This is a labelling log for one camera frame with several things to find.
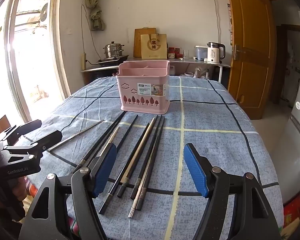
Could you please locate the hanging cloth bag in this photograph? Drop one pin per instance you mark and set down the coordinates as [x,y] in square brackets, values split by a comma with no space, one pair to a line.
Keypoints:
[96,17]

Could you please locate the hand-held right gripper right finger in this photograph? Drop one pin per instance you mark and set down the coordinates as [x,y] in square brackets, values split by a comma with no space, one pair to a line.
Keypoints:
[195,170]

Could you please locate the red printed cloth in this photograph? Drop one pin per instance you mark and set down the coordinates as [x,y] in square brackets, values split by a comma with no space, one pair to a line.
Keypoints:
[295,211]

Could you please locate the beige paper gift bag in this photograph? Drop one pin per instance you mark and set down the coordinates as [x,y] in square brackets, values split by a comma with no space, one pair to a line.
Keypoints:
[153,46]

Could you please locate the brown wooden door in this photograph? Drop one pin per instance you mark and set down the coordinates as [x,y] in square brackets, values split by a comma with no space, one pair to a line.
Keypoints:
[250,47]

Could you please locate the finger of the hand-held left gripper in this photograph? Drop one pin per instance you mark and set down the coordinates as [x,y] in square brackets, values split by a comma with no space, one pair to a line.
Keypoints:
[47,138]
[25,130]

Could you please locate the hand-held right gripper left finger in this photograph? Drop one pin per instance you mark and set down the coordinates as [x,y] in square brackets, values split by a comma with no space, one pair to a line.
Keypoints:
[105,170]

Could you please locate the wooden cutting board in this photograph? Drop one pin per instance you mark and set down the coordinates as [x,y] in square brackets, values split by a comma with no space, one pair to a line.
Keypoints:
[137,42]

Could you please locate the blue checked tablecloth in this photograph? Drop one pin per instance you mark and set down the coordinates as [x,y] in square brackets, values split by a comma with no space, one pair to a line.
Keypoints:
[202,120]

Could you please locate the pink plastic utensil basket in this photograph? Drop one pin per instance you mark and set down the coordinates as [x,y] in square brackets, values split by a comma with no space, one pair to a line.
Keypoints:
[130,97]

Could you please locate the wall calendar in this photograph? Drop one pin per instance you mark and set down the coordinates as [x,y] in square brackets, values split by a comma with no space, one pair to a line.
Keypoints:
[230,22]

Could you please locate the clear drinking glass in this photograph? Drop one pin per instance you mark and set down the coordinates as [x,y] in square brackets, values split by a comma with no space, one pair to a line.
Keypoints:
[186,54]

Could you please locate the red lidded jar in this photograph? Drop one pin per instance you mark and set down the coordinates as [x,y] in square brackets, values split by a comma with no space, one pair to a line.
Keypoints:
[178,51]
[171,54]

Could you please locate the white electric kettle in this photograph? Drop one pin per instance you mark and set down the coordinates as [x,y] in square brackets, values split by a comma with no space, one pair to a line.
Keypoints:
[213,53]

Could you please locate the silver metal chopstick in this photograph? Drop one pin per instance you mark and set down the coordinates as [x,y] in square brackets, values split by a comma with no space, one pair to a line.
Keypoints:
[142,180]
[75,136]

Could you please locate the crumpled plastic bag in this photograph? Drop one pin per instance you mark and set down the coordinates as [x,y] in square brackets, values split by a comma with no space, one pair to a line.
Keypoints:
[201,73]

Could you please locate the beige wooden chopstick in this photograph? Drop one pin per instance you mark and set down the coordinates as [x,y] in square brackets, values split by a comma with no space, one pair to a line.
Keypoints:
[143,141]
[112,137]

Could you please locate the grey refrigerator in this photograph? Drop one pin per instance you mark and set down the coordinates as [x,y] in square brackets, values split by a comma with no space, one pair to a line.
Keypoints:
[297,155]

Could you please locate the black chopstick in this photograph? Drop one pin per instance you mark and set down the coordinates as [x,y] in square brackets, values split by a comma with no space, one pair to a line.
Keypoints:
[150,145]
[156,143]
[137,143]
[107,132]
[122,133]

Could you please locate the air conditioner outdoor unit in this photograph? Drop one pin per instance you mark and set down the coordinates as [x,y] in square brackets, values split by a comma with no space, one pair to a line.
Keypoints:
[43,13]

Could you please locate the clear plastic container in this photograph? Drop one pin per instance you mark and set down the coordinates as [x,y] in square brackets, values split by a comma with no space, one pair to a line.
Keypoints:
[200,53]

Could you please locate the black induction cooker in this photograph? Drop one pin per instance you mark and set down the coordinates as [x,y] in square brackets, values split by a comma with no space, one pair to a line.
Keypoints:
[110,61]

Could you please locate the wall socket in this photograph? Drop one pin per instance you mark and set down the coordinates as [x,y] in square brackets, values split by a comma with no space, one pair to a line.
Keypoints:
[84,61]

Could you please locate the glass balcony door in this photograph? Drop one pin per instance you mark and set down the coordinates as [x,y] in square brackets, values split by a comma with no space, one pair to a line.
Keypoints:
[27,55]

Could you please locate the stainless steel steamer pot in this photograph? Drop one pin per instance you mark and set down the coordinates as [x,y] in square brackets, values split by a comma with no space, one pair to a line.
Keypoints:
[113,50]

